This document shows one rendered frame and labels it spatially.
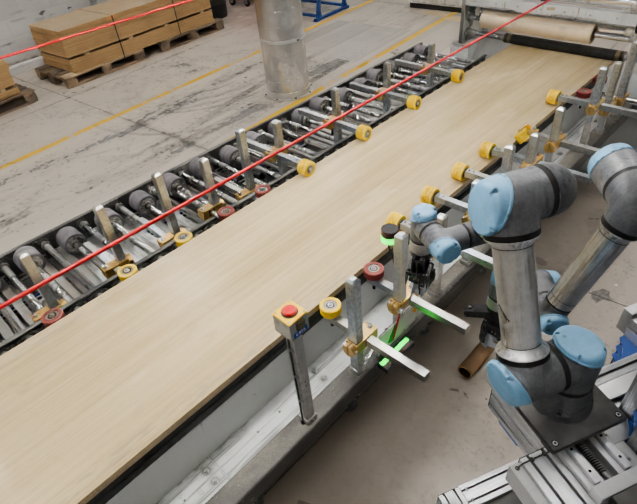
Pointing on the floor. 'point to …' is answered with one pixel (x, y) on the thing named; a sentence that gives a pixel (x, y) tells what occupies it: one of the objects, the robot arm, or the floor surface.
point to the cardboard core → (474, 360)
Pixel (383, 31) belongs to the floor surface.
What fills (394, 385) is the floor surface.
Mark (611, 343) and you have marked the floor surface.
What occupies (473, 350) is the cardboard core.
